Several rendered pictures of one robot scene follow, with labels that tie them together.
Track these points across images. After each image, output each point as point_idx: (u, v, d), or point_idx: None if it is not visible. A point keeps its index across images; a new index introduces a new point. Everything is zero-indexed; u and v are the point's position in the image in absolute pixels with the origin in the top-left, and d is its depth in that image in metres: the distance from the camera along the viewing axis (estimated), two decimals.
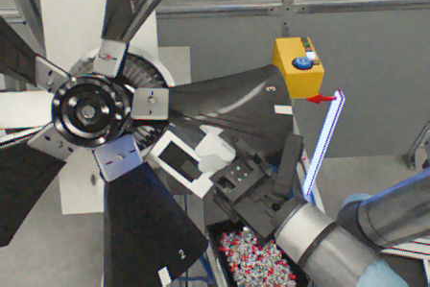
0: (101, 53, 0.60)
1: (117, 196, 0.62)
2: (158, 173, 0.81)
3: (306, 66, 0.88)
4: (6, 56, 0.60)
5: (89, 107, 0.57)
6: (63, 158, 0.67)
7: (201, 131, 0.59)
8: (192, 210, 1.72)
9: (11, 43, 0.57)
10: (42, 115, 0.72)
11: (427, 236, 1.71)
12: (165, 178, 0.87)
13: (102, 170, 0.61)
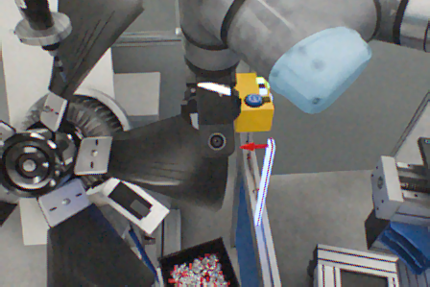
0: (44, 107, 0.65)
1: (60, 240, 0.66)
2: (113, 207, 0.86)
3: (257, 104, 0.93)
4: None
5: (30, 161, 0.61)
6: (13, 202, 0.71)
7: (137, 183, 0.64)
8: (169, 227, 1.77)
9: None
10: None
11: None
12: None
13: (45, 216, 0.65)
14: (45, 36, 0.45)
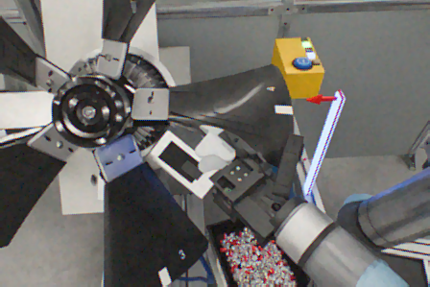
0: (152, 99, 0.62)
1: (15, 158, 0.60)
2: (159, 173, 0.81)
3: (306, 66, 0.88)
4: (118, 11, 0.60)
5: (92, 112, 0.57)
6: (38, 84, 0.65)
7: (106, 220, 0.60)
8: (192, 210, 1.72)
9: (130, 17, 0.58)
10: (42, 115, 0.72)
11: (427, 236, 1.71)
12: (165, 178, 0.87)
13: (36, 135, 0.60)
14: None
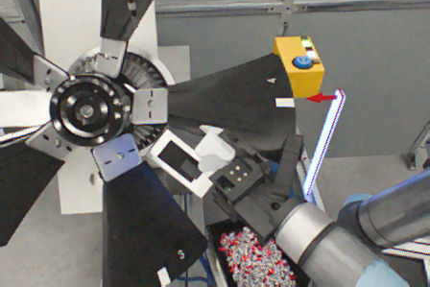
0: (152, 103, 0.62)
1: (12, 157, 0.59)
2: (158, 172, 0.81)
3: (306, 65, 0.88)
4: (117, 9, 0.60)
5: (91, 111, 0.56)
6: (36, 83, 0.64)
7: (105, 219, 0.60)
8: (192, 210, 1.71)
9: (129, 15, 0.57)
10: (41, 114, 0.72)
11: (427, 236, 1.71)
12: (164, 178, 0.86)
13: (35, 134, 0.59)
14: None
